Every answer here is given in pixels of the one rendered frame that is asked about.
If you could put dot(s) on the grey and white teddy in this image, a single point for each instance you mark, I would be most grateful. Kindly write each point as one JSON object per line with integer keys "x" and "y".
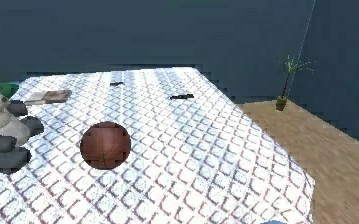
{"x": 7, "y": 130}

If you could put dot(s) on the green armchair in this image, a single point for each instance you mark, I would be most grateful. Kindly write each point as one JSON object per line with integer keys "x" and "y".
{"x": 5, "y": 89}

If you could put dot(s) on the long black remote control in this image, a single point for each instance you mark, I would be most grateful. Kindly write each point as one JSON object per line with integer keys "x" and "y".
{"x": 182, "y": 96}

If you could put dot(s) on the white patterned bed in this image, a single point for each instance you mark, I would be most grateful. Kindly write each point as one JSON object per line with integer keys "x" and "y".
{"x": 193, "y": 160}

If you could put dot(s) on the small black remote control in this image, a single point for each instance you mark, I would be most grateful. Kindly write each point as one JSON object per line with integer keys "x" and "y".
{"x": 116, "y": 83}

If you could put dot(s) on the brown basketball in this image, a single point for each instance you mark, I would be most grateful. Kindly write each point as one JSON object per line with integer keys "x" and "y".
{"x": 105, "y": 145}

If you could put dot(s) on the green potted house plant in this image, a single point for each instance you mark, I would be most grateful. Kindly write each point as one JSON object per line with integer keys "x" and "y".
{"x": 284, "y": 93}

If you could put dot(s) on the brown and white book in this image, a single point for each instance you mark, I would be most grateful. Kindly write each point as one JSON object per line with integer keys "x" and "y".
{"x": 48, "y": 97}

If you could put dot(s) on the blue round object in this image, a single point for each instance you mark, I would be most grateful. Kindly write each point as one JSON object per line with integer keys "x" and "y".
{"x": 273, "y": 222}

